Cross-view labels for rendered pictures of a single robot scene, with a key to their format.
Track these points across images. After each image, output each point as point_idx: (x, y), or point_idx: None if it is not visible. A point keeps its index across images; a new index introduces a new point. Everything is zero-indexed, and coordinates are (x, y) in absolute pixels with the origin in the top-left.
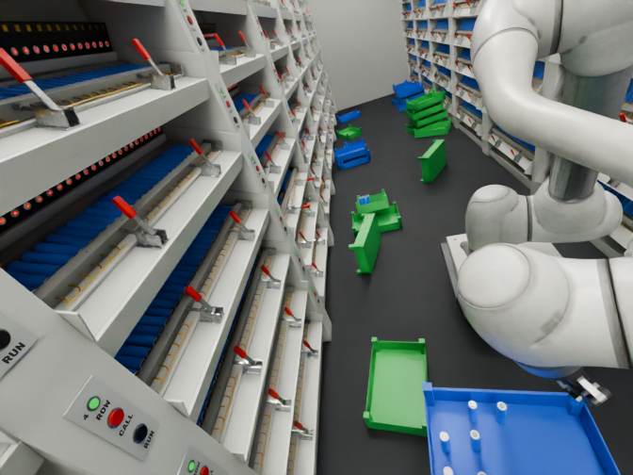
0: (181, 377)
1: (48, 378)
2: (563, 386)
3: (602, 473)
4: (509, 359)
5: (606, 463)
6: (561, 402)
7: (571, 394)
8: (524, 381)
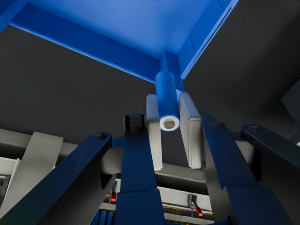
0: None
1: None
2: (180, 98)
3: (85, 23)
4: (270, 35)
5: (88, 40)
6: (181, 56)
7: (138, 119)
8: (239, 30)
